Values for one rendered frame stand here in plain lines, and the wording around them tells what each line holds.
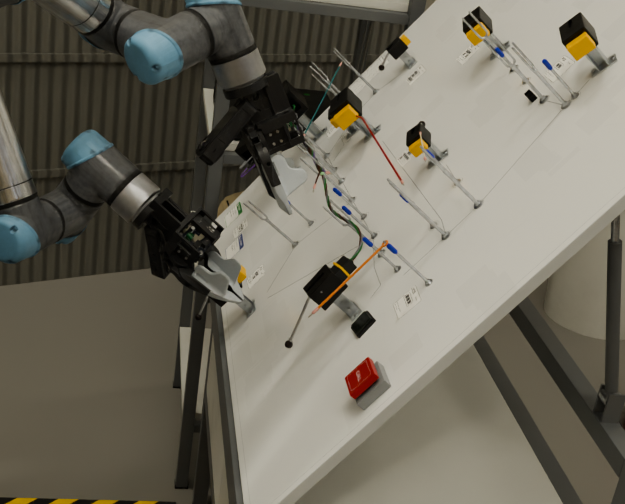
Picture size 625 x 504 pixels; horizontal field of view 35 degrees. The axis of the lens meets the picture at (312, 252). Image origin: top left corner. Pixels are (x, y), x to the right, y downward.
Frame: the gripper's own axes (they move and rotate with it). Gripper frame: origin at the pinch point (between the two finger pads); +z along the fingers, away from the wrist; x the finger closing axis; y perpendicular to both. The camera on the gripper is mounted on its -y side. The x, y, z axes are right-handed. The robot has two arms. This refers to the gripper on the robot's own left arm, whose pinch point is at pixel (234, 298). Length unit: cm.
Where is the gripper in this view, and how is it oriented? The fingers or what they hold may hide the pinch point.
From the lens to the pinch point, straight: 162.6
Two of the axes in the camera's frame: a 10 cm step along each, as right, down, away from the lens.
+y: 4.8, -4.7, -7.5
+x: 4.8, -5.7, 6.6
